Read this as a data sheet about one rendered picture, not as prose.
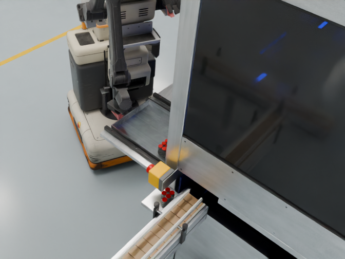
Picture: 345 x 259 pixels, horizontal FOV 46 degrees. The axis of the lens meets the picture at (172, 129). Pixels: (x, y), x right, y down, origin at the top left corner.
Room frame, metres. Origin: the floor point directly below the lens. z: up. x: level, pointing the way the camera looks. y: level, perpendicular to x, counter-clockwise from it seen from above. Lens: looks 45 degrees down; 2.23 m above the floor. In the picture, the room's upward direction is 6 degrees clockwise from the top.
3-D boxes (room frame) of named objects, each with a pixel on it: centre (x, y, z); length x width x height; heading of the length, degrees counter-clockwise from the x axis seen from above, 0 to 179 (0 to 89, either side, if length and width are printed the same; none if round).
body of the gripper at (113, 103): (1.37, 0.25, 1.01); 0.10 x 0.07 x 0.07; 55
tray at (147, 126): (1.32, 0.07, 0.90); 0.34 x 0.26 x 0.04; 54
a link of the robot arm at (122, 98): (1.34, 0.23, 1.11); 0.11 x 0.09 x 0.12; 26
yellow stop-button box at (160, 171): (0.99, 0.03, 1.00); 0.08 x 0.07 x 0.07; 54
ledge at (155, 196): (0.95, 0.00, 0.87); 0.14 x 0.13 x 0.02; 54
